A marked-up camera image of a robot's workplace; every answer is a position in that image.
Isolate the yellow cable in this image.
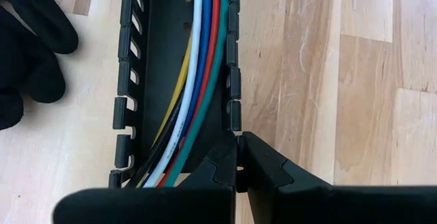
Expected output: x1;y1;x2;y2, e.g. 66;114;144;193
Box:
136;36;194;188

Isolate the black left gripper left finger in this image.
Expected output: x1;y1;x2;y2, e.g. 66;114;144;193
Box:
53;135;238;224

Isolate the green cable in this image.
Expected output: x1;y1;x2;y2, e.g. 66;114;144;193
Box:
163;0;232;188

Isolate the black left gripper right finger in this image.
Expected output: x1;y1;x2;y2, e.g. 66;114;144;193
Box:
238;131;437;224

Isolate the grey black glove green cuff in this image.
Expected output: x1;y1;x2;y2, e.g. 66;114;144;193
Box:
0;0;80;132

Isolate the black slotted cable duct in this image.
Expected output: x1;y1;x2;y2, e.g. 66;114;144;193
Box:
108;0;244;189

